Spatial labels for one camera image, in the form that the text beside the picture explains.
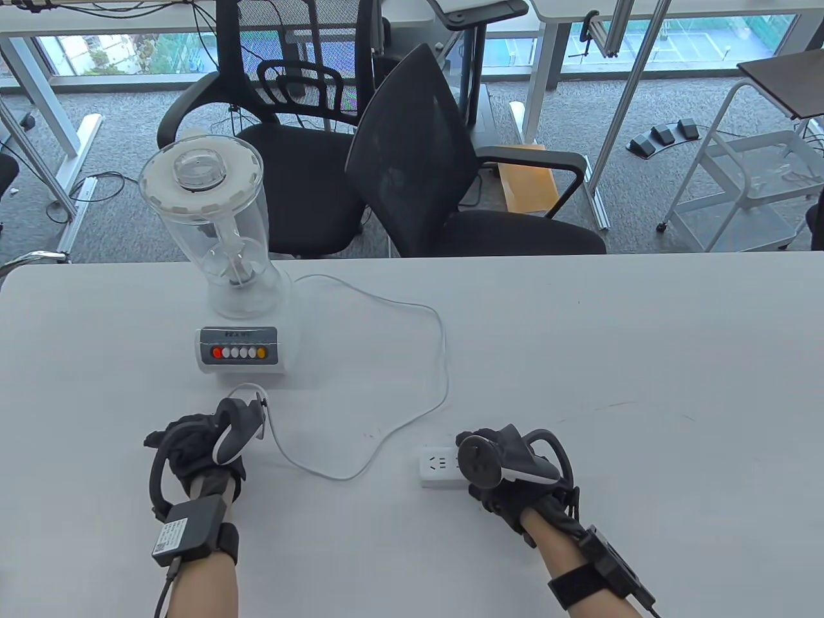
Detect person's right hand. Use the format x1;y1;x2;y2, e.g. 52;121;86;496
455;425;578;532

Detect person's left hand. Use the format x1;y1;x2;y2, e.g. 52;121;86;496
143;415;248;501

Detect person's right forearm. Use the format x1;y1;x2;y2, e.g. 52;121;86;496
521;507;648;618

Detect black white right hand controller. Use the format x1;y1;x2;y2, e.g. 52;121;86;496
458;426;572;488

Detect black white hand controller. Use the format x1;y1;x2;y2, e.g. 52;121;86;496
458;426;572;488
211;397;267;466

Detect black white left hand controller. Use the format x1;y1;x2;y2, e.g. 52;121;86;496
211;397;267;466

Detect white power strip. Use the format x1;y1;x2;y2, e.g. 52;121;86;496
420;448;469;489

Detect black left wrist sensor box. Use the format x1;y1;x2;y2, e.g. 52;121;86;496
152;495;230;562

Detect black wrist sensor box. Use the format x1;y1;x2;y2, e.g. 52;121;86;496
577;525;652;607
152;495;230;562

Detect white blender base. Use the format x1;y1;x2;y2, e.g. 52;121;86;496
194;308;303;389

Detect black right wrist sensor box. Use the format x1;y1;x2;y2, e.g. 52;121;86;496
577;525;652;607

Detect chrome metal bar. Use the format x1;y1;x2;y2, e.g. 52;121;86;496
0;250;70;285

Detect clear blender jar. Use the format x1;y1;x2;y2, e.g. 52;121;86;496
143;169;292;321

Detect white blender lid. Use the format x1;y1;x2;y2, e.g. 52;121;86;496
138;137;264;216

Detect black open back office chair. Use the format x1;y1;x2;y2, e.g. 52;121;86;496
156;60;369;259

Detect brown cardboard box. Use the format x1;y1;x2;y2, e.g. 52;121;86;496
494;143;561;214

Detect black mesh back office chair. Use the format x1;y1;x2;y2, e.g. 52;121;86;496
345;43;608;258

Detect white desk with legs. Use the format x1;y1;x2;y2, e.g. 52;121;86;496
0;0;218;266

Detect white wheeled cart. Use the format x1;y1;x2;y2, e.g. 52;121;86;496
656;80;824;253

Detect black foot pedals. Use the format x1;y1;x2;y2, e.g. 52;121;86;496
627;118;700;156

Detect dark brown table top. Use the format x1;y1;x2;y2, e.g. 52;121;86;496
736;48;824;120

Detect black left glove cable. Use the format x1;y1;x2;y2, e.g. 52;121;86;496
149;444;180;618

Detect black left wrist strap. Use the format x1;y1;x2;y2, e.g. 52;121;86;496
214;522;241;567

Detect black wrist strap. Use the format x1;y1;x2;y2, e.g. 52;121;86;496
214;522;241;567
548;565;607;610

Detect black right wrist strap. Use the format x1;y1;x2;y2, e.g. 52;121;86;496
548;565;607;610

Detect white blender power cable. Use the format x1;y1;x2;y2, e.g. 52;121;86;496
222;275;450;482

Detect black floor cable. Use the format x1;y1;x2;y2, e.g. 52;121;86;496
48;170;127;223

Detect aluminium profile frame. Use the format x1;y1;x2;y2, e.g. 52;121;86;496
581;0;673;232

